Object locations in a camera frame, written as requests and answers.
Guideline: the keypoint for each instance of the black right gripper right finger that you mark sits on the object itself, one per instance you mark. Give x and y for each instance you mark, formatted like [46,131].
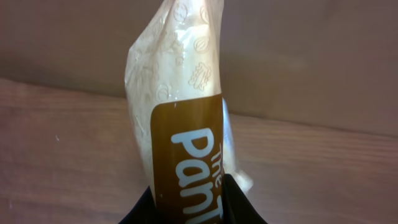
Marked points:
[237,209]

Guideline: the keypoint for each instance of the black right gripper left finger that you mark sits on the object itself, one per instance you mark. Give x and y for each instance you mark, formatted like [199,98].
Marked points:
[144,211]

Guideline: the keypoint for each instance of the beige brown snack bag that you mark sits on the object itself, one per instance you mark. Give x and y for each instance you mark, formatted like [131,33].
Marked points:
[172,83]

